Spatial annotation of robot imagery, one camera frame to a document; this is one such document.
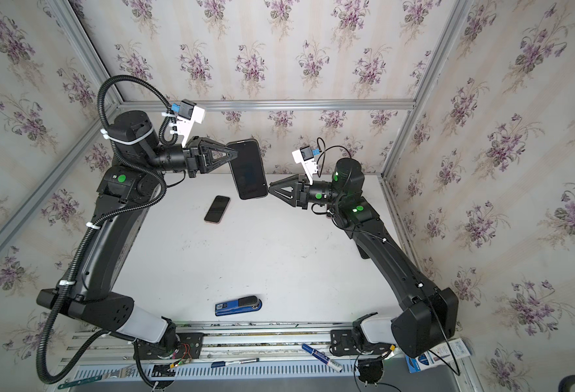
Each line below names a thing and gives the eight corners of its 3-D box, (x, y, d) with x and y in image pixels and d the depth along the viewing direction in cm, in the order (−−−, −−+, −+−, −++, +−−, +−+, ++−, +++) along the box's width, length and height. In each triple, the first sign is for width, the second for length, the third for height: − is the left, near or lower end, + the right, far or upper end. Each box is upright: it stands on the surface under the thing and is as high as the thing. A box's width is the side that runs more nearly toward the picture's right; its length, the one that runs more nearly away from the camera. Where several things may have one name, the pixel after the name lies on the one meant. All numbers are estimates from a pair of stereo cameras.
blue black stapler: (218, 318, 80) (215, 314, 76) (218, 307, 82) (214, 303, 78) (262, 308, 82) (261, 303, 78) (260, 297, 84) (259, 292, 80)
